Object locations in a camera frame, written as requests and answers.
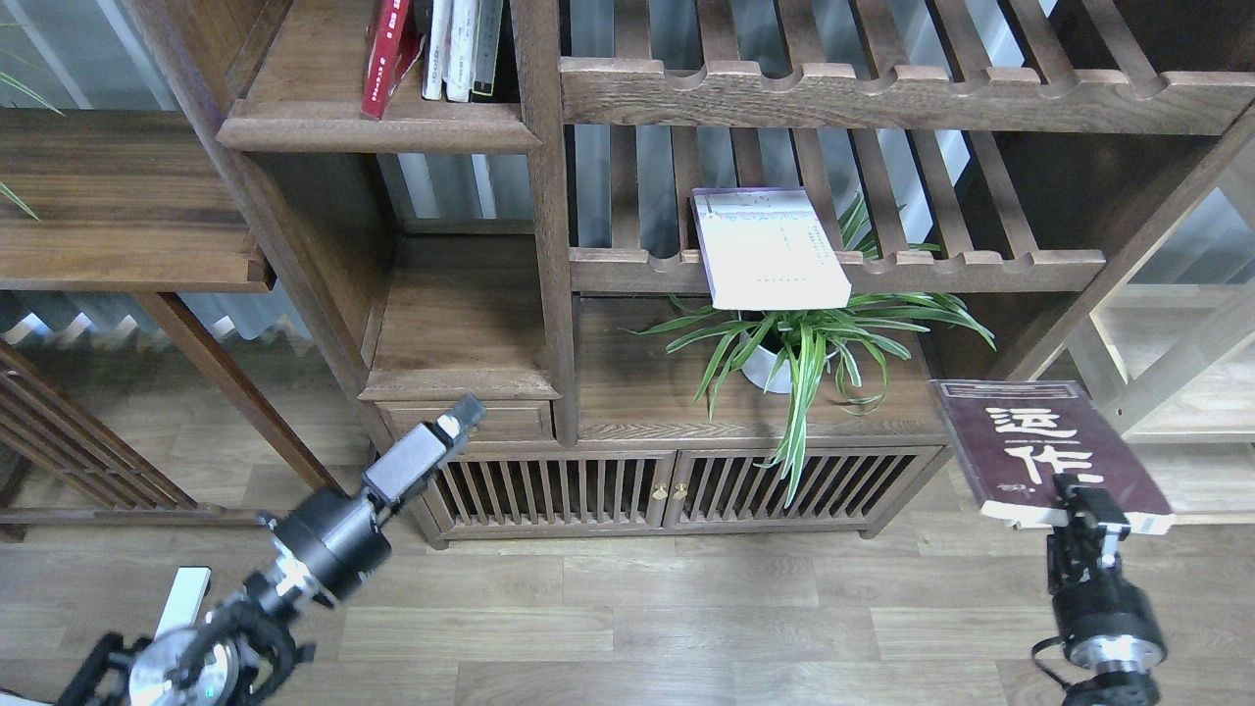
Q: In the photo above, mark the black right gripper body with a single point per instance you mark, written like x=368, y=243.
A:
x=1105, y=621

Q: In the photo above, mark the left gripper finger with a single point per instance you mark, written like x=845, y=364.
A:
x=406, y=468

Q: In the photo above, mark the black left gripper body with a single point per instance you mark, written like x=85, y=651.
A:
x=328, y=546

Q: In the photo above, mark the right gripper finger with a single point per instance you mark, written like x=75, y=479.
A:
x=1094, y=530

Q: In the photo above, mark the dark maroon Chinese book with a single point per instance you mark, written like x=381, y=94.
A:
x=1012, y=437

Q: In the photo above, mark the pale lilac paperback book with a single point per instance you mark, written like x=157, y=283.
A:
x=764, y=248

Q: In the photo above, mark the red paperback book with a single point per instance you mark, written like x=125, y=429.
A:
x=395, y=42

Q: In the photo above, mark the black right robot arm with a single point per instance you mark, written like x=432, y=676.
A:
x=1107, y=687

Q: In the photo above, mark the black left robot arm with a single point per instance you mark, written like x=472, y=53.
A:
x=238, y=655

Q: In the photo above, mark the light wooden shelf unit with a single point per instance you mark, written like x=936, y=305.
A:
x=1169, y=356

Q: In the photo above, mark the white flat bar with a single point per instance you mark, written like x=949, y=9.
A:
x=183, y=604

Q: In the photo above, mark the green spider plant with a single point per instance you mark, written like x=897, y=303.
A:
x=863, y=333

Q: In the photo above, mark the dark wooden bookshelf cabinet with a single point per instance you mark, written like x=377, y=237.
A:
x=1021, y=154

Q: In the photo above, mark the white plant pot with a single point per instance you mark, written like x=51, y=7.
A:
x=777, y=366

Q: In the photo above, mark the white upright book left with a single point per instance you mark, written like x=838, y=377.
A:
x=438, y=44

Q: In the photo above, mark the white upright book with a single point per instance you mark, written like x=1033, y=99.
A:
x=438, y=44
x=461, y=56

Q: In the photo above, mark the dark wooden side table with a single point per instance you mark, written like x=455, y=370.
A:
x=159, y=420

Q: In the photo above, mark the white upright book middle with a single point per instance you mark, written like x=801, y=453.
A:
x=461, y=56

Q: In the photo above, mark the dark spine upright book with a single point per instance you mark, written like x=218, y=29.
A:
x=488, y=30

